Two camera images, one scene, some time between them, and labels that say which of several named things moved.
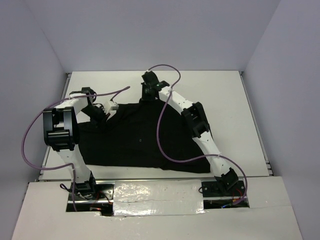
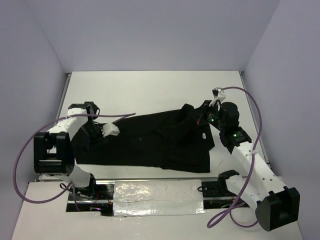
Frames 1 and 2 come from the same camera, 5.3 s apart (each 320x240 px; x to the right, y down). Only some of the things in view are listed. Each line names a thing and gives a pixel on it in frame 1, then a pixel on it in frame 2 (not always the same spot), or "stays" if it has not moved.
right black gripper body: [146, 94] to [210, 114]
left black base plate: [88, 191] stays
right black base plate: [213, 189] stays
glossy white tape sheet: [158, 197] stays
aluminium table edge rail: [256, 124] stays
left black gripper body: [96, 115] to [92, 133]
